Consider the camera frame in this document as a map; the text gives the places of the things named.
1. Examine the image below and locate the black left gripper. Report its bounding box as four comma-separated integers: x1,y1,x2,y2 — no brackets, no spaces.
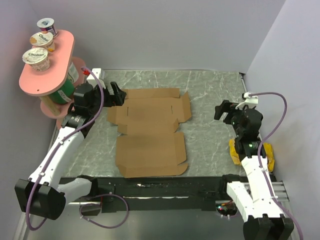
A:
88,81,126,115

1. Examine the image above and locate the brown cardboard paper box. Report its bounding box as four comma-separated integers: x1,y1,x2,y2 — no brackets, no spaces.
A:
107,88,192,178

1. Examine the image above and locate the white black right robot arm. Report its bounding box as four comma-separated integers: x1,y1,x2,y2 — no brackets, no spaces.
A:
214,100,294,240

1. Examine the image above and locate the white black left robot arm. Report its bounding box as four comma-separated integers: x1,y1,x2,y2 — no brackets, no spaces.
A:
14,81,126,220

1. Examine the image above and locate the white green label container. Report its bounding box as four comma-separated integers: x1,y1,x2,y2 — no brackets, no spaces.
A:
66,62,79,84

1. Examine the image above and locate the yellow Lays chips bag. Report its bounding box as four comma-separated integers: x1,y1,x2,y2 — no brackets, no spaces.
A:
228,138,275,172

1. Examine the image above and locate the green cylindrical can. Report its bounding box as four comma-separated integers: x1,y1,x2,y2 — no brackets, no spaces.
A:
48,79,75,105

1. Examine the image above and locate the pink tiered wooden shelf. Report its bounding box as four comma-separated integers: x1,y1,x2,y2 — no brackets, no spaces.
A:
18,29,85,128

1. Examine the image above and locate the white Chobani yogurt cup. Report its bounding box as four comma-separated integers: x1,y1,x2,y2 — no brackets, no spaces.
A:
22,47,50,72

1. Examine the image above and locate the orange Chobani yogurt cup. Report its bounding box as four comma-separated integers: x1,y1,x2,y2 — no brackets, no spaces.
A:
29,31,56,53

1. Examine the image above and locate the blue white yogurt cup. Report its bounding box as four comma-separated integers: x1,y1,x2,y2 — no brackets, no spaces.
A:
36,17,58,38

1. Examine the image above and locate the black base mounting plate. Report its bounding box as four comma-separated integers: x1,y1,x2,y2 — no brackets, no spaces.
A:
74,174,249,213

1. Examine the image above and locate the small electronics board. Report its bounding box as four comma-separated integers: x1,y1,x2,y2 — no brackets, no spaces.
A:
216,202,238,218

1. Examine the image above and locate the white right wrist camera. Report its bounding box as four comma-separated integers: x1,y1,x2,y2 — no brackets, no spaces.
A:
235,92,259,110

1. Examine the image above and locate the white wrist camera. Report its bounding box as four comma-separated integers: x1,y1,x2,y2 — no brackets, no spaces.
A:
235,92,259,110
83,68,106,89

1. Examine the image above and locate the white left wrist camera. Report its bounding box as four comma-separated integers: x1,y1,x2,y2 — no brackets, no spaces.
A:
83,68,106,89

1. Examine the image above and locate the aluminium frame rail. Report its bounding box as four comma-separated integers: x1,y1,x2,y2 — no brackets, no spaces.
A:
272,181,290,202

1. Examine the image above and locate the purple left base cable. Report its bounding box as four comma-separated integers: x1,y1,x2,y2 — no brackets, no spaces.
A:
79,194,130,229

